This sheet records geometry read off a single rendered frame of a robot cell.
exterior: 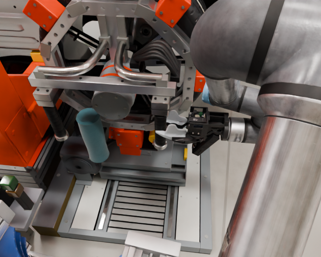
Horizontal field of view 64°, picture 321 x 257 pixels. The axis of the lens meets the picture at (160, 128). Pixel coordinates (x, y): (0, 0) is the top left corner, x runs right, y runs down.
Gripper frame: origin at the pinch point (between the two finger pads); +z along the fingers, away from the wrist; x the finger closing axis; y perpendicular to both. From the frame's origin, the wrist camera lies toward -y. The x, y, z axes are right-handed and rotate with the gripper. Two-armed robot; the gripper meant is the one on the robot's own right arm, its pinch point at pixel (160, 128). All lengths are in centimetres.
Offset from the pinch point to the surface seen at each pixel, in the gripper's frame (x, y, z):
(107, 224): 3, -76, 28
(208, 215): -7, -75, -25
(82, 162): -15, -46, 41
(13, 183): 14, -19, 49
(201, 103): -105, -83, -22
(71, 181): -17, -70, 53
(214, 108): -101, -83, -33
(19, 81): -21, -3, 57
